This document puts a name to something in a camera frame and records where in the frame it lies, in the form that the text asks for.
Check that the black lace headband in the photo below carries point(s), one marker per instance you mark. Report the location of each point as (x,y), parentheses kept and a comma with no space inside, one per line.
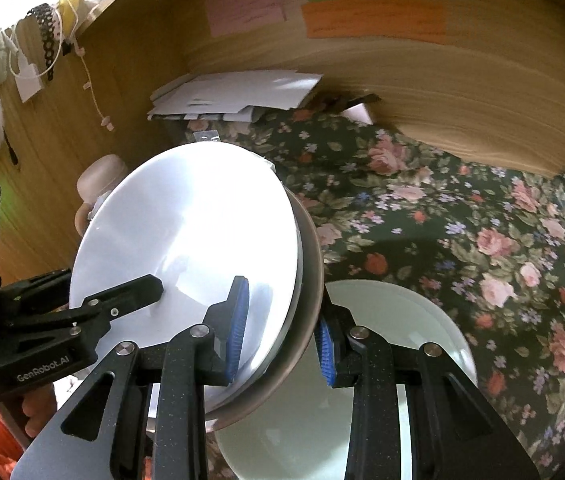
(45,35)

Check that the dark floral tablecloth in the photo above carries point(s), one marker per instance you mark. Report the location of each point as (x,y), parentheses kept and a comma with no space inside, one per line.
(437,210)

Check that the pink sticky note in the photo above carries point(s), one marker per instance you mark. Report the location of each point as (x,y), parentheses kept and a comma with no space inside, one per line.
(242,10)

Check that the yellow soft item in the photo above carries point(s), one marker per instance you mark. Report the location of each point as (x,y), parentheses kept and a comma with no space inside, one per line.
(72,7)

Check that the white plate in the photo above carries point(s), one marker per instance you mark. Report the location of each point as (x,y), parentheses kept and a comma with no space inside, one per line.
(187,220)

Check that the wooden desk hutch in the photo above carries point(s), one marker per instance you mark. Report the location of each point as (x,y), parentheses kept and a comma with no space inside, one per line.
(462,90)

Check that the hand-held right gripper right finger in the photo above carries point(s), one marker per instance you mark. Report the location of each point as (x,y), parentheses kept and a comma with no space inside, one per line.
(325,355)

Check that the small pale card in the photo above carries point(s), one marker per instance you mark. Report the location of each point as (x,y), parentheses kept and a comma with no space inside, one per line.
(357,112)

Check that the white paper tag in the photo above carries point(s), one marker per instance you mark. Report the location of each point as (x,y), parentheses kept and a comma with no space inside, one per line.
(30,80)

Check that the orange sticky note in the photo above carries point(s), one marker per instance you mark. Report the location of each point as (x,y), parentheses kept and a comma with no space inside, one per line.
(372,20)

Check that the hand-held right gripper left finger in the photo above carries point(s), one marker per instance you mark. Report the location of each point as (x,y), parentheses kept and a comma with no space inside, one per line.
(236,330)

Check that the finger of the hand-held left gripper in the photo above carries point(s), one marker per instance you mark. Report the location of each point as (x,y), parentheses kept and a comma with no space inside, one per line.
(127,292)
(42,285)

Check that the pale pink cylindrical container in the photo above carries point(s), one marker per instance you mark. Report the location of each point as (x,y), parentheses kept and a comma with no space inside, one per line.
(100,175)

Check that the stack of white papers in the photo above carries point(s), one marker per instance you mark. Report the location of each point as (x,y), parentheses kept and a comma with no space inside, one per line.
(242,90)

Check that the light teal plate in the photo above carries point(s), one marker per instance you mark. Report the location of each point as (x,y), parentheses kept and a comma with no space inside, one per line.
(412,320)

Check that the person's left hand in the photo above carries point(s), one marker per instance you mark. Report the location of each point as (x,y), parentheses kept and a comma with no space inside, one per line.
(37,410)

